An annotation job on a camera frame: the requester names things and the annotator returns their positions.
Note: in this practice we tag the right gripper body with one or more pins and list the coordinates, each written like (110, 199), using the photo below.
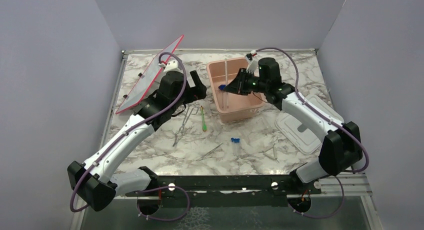
(248, 82)

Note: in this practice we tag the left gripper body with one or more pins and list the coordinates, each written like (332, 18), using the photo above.
(182, 101)

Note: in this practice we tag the green red yellow stirring rods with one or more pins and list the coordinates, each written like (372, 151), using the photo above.
(203, 121)

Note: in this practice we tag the metal crucible tongs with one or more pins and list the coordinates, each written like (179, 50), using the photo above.
(191, 110)

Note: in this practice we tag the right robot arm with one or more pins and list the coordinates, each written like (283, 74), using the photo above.
(340, 141)

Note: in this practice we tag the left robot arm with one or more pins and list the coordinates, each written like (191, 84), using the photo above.
(95, 180)

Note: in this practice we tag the pink plastic bin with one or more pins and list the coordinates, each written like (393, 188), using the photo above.
(230, 103)

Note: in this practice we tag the red framed whiteboard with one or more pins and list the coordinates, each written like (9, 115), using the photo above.
(149, 75)

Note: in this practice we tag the two blue capped vials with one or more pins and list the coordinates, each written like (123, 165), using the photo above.
(236, 146)

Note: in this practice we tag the metal tweezers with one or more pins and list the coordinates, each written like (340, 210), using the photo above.
(209, 153)

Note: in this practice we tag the whiteboard metal leg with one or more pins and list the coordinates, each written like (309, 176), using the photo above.
(140, 75)

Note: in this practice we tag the white tubing pieces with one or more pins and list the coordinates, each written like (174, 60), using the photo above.
(271, 153)

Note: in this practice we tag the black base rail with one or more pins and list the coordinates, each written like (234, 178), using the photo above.
(215, 191)

